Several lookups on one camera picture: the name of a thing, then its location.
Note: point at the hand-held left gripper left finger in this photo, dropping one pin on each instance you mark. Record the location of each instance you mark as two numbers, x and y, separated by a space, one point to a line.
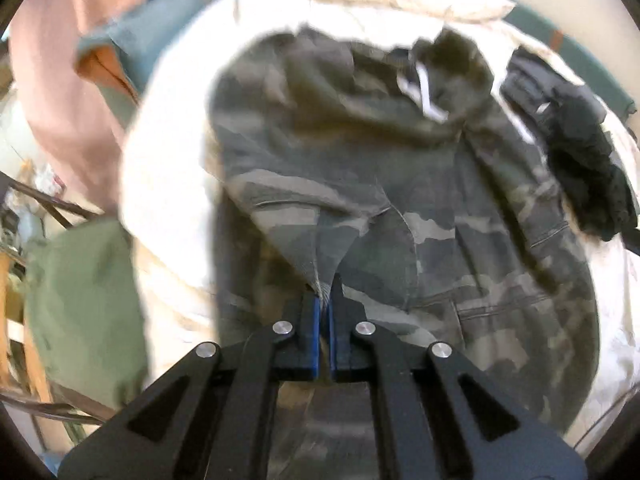
314 340

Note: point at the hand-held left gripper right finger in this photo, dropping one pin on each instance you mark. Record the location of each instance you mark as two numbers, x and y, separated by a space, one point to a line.
340 350

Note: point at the camouflage pants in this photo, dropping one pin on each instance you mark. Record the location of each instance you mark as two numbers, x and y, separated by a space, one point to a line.
350 160

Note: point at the dark grey pants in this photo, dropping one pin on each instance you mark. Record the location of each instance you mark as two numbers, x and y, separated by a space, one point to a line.
585 160

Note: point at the white printed bed sheet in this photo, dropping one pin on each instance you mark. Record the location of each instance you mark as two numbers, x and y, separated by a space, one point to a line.
170 160

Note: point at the green cloth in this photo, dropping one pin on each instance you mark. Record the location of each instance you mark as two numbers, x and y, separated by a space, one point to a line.
80 310

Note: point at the wooden shelf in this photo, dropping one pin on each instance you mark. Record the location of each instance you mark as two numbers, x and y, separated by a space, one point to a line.
35 370

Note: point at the black metal rods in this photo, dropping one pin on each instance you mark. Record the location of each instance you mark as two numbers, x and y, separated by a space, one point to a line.
45 200

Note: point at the teal cloth with orange lining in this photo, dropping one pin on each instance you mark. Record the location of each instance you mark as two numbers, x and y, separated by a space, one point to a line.
145 25

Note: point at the pink cloth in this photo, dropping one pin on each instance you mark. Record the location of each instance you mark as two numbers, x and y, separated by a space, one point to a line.
60 60

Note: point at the teal mat with orange stripe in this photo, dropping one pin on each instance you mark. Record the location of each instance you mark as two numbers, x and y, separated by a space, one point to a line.
590 60

